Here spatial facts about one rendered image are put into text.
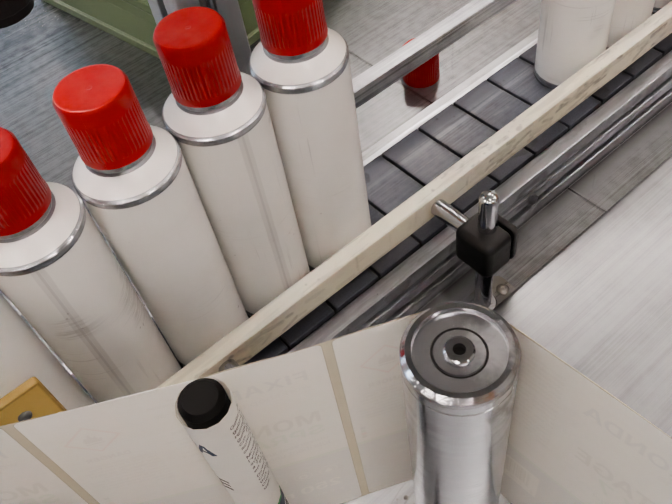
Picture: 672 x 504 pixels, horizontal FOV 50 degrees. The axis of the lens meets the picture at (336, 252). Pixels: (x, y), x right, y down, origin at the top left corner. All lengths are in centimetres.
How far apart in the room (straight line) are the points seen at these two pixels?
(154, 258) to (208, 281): 4
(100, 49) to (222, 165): 48
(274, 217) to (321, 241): 6
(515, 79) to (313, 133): 26
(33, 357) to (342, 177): 19
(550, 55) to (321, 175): 24
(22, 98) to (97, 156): 48
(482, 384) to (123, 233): 19
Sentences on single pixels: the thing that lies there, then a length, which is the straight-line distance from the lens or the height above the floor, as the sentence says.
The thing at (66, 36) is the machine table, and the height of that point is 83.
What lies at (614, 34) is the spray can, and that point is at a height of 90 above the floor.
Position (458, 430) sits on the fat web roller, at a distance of 24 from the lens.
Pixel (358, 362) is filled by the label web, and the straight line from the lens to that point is 26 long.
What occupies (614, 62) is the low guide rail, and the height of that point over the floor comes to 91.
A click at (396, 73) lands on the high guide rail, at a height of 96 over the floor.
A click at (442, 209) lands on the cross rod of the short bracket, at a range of 47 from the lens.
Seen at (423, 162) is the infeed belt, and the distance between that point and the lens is 54.
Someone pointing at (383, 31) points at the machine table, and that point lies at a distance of 76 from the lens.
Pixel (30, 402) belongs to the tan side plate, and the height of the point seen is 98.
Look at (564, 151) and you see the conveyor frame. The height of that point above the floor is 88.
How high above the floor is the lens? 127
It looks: 52 degrees down
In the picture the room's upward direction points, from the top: 11 degrees counter-clockwise
